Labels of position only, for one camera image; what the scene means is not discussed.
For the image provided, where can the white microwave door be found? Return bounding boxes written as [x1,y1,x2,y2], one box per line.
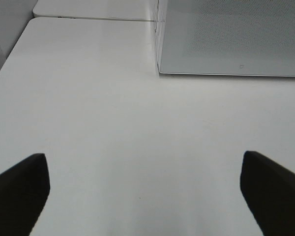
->
[158,0,295,78]

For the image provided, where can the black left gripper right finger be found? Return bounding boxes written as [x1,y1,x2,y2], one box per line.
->
[240,151,295,236]

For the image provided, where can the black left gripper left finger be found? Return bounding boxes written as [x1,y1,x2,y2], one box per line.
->
[0,153,50,236]

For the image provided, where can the white microwave oven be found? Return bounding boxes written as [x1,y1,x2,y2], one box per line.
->
[154,0,295,78]

